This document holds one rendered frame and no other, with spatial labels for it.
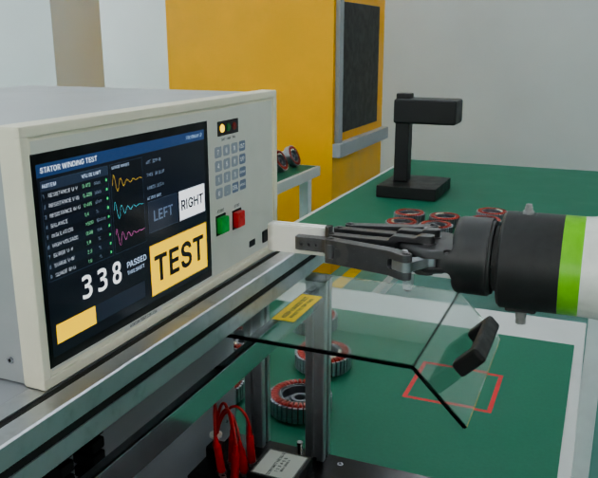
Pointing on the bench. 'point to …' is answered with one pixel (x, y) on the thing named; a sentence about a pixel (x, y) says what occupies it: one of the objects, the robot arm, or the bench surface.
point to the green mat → (546, 391)
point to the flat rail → (179, 414)
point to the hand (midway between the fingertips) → (300, 238)
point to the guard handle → (481, 334)
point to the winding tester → (44, 116)
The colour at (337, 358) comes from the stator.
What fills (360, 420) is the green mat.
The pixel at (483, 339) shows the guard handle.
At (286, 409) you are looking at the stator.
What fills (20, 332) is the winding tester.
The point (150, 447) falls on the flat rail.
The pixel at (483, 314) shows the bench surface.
